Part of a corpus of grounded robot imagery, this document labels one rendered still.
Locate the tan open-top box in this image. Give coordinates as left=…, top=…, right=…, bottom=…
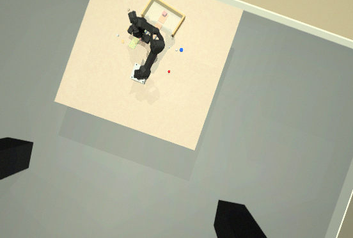
left=140, top=0, right=185, bottom=37

